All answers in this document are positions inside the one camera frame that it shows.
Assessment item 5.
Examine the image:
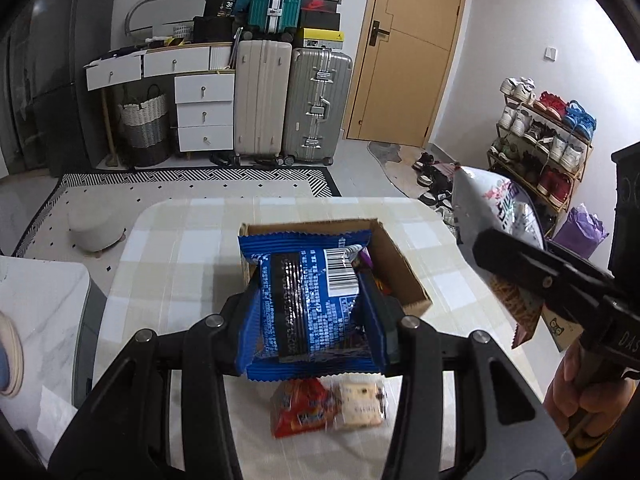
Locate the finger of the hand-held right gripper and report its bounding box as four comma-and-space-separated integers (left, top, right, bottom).
546, 240, 616, 292
472, 227, 610, 327

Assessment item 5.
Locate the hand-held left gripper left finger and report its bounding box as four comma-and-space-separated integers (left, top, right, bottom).
47, 290, 263, 480

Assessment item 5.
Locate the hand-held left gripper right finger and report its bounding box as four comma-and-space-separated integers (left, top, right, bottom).
357, 275, 578, 480

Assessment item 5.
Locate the white orange snack packet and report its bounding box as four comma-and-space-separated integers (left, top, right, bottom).
451, 164, 547, 351

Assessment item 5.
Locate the blue cookie packet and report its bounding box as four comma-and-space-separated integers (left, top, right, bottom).
236, 227, 388, 385

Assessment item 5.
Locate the person's right hand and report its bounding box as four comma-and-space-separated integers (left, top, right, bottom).
542, 347, 638, 436

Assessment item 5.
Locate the purple gift bag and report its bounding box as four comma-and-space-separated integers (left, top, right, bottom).
552, 203, 610, 261

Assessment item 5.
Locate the owl print cardboard box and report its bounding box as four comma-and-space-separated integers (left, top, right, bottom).
542, 305, 583, 353

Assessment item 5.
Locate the black cabinet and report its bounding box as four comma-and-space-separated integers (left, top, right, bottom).
607, 141, 640, 281

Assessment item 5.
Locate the clear cracker packet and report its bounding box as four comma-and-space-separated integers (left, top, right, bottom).
330, 379, 388, 430

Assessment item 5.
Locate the red snack packet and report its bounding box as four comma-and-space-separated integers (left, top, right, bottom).
270, 379, 337, 440

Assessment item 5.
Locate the wooden shoe rack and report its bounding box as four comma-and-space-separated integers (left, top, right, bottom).
487, 92, 596, 236

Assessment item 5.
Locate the pile of dark sneakers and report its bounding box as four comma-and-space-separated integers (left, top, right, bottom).
411, 151, 463, 226

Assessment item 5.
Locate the black white patterned rug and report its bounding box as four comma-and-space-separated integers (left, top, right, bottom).
12, 166, 343, 258

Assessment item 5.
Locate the grey doormat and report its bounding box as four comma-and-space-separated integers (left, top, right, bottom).
367, 140, 403, 166

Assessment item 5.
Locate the white round stool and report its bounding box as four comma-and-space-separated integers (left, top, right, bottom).
67, 205, 127, 256

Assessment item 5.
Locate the white marble top cabinet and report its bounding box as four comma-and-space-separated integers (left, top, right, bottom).
0, 255, 108, 461

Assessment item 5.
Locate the wooden door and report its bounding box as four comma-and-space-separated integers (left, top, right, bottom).
345, 0, 471, 148

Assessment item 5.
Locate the silver suitcase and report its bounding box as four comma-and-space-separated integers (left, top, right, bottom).
282, 47, 353, 166

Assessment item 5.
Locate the beige and blue bowl stack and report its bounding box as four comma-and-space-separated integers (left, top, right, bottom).
0, 310, 26, 400

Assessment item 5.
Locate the white drawer dresser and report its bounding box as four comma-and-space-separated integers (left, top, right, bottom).
85, 44, 237, 161

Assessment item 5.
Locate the woven laundry basket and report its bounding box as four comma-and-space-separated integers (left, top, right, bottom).
117, 84, 171, 168

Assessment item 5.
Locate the beige suitcase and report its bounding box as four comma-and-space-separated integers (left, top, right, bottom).
232, 39, 293, 163

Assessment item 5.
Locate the plain black shoe box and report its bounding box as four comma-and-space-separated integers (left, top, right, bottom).
298, 11, 342, 31

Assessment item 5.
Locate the black storage box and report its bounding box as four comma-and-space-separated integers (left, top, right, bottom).
192, 15, 236, 43

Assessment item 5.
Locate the dark grey refrigerator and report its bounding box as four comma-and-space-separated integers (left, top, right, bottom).
0, 0, 117, 178

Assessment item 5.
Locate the black door handle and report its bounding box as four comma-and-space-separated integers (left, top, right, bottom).
369, 20, 391, 48

